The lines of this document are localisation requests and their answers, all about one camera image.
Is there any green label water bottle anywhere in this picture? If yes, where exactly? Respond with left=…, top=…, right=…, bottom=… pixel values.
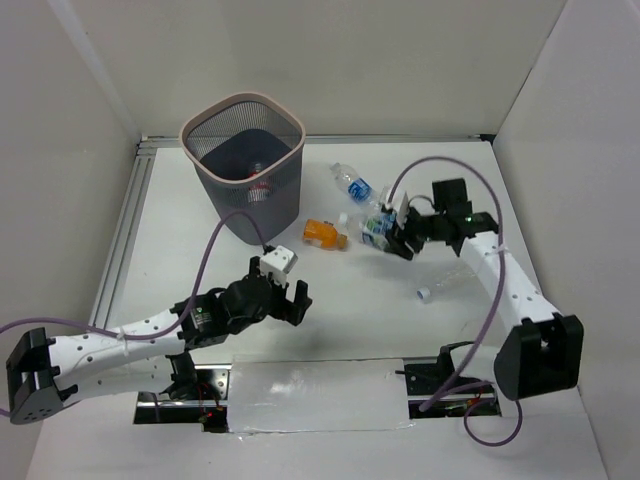
left=338, top=185, right=395, bottom=251

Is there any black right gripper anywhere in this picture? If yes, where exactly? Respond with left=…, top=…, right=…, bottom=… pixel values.
left=383, top=204, right=446, bottom=261

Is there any red label water bottle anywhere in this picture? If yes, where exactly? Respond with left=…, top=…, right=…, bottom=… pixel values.
left=247, top=161, right=272, bottom=204

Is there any clear bottle white cap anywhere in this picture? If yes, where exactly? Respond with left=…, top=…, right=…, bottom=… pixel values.
left=415, top=265, right=476, bottom=303

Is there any grey mesh waste bin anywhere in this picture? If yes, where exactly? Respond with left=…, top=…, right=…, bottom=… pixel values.
left=179, top=92, right=306, bottom=245

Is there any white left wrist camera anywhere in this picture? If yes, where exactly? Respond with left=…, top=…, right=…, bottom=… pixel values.
left=259, top=245, right=298, bottom=275

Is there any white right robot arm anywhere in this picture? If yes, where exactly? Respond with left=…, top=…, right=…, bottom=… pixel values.
left=380, top=178, right=584, bottom=400

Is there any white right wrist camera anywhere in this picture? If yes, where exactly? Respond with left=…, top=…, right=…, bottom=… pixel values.
left=381, top=189, right=409, bottom=228

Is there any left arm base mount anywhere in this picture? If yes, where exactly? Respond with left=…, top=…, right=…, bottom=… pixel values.
left=133, top=353, right=231, bottom=434

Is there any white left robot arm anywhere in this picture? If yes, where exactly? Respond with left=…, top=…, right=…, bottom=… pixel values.
left=2, top=257, right=312, bottom=425

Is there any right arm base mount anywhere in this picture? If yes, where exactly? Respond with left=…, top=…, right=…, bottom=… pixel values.
left=394, top=344, right=501, bottom=419

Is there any aluminium frame rail left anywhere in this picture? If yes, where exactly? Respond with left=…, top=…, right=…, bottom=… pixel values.
left=89, top=140, right=157, bottom=329

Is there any blue label bottle upper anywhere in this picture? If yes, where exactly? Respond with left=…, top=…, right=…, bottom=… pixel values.
left=330, top=163, right=380, bottom=214

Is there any small orange juice bottle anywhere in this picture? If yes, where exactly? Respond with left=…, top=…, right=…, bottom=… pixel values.
left=302, top=219, right=348, bottom=250

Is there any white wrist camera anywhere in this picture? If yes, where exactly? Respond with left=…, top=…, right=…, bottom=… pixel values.
left=381, top=189, right=409, bottom=228
left=259, top=245, right=298, bottom=275

